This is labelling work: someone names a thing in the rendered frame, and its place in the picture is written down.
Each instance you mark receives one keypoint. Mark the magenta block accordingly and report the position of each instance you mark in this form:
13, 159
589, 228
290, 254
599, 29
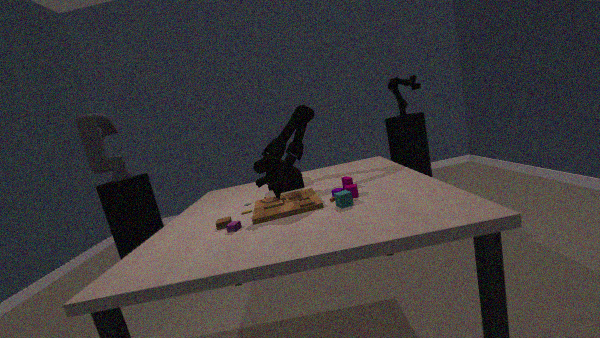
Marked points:
346, 181

